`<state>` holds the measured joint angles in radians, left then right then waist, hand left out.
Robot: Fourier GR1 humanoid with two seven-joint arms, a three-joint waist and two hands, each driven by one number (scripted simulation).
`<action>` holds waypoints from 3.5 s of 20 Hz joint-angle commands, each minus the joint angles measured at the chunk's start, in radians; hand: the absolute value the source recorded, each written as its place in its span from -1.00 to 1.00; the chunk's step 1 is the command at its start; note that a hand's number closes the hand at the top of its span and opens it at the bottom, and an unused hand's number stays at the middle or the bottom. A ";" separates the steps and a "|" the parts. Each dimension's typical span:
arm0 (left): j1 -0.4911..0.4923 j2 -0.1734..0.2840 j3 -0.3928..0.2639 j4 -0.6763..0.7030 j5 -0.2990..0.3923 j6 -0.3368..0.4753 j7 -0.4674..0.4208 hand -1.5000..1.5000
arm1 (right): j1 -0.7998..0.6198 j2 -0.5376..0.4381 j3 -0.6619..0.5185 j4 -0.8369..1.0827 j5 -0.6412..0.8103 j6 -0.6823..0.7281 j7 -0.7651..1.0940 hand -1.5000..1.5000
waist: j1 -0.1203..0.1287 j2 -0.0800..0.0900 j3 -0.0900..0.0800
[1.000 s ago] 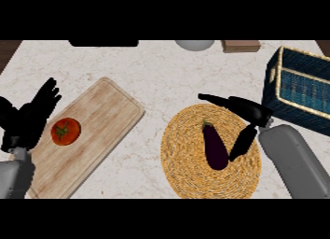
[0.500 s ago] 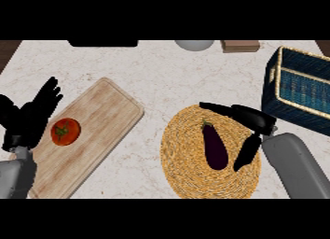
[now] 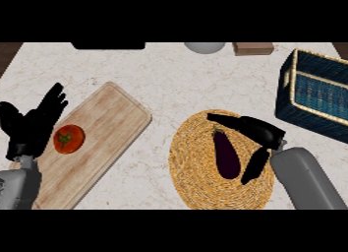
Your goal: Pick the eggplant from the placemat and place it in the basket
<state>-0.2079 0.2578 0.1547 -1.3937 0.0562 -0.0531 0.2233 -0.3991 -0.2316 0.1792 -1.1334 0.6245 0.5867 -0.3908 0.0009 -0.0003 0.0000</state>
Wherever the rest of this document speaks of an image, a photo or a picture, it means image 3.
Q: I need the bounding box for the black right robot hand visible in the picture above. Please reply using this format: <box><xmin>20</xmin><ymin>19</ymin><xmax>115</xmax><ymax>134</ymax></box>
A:
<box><xmin>207</xmin><ymin>112</ymin><xmax>288</xmax><ymax>186</ymax></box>

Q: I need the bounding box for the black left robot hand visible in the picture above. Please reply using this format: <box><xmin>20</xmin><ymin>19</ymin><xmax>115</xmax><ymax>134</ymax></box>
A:
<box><xmin>0</xmin><ymin>82</ymin><xmax>70</xmax><ymax>161</ymax></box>

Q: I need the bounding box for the purple eggplant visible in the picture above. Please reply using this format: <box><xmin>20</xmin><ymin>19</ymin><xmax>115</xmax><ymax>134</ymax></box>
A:
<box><xmin>211</xmin><ymin>124</ymin><xmax>242</xmax><ymax>180</ymax></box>

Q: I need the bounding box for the dark blue wicker basket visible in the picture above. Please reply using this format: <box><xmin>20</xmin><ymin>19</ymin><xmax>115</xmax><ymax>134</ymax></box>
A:
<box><xmin>275</xmin><ymin>48</ymin><xmax>348</xmax><ymax>149</ymax></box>

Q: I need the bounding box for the round woven straw placemat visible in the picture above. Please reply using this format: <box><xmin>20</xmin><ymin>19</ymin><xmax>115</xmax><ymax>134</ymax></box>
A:
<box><xmin>169</xmin><ymin>108</ymin><xmax>278</xmax><ymax>211</ymax></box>

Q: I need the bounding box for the red tomato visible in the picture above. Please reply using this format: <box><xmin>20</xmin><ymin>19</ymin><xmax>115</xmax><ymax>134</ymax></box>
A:
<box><xmin>52</xmin><ymin>124</ymin><xmax>87</xmax><ymax>156</ymax></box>

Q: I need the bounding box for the wooden cutting board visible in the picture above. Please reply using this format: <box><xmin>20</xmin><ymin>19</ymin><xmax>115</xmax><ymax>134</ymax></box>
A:
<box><xmin>9</xmin><ymin>81</ymin><xmax>154</xmax><ymax>211</ymax></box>

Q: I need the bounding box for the brown wooden block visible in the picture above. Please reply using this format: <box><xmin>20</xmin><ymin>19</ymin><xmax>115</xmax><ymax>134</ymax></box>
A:
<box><xmin>231</xmin><ymin>42</ymin><xmax>276</xmax><ymax>57</ymax></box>

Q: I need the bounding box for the grey round bowl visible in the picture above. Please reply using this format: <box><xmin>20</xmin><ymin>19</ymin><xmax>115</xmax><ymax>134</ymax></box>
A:
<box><xmin>183</xmin><ymin>42</ymin><xmax>228</xmax><ymax>55</ymax></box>

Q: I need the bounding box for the black appliance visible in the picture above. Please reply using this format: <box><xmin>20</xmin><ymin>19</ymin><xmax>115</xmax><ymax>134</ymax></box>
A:
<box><xmin>71</xmin><ymin>42</ymin><xmax>148</xmax><ymax>51</ymax></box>

